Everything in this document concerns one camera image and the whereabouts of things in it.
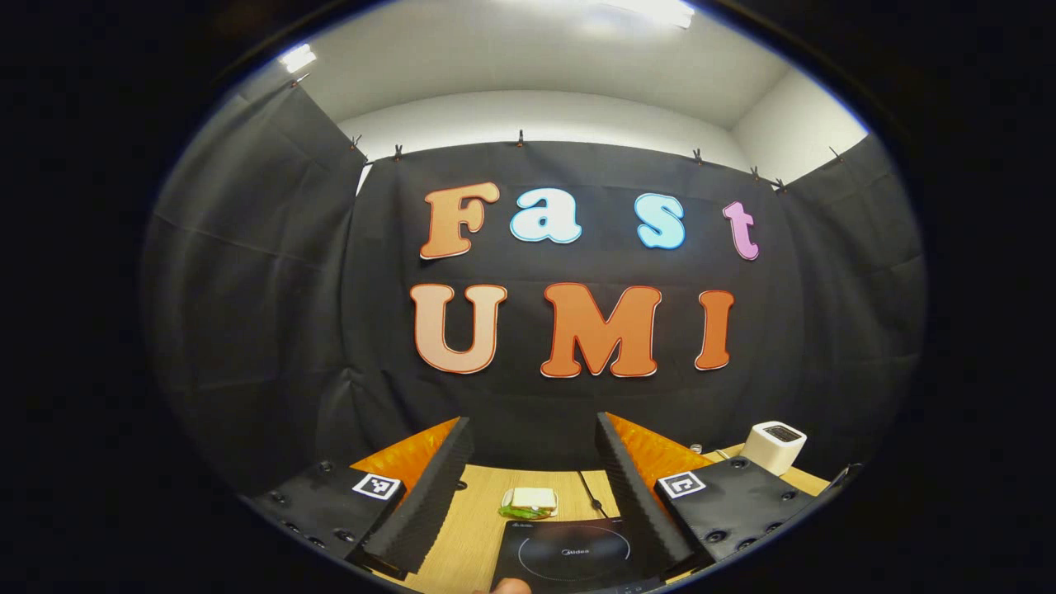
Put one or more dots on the black induction cooktop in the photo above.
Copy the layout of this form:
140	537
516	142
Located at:
569	569

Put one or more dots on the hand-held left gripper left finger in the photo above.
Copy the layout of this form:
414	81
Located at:
429	503

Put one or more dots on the sandwich with green lettuce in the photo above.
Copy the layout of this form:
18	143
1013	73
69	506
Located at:
532	497

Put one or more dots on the wide ceiling light panel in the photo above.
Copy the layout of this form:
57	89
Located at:
652	10

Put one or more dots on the white toaster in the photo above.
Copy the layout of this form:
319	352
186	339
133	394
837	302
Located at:
771	454

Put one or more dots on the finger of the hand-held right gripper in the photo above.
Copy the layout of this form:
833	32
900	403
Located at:
850	476

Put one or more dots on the row of black cloth clips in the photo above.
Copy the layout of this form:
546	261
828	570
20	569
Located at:
520	138

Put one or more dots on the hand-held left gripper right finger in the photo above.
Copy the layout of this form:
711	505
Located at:
639	503

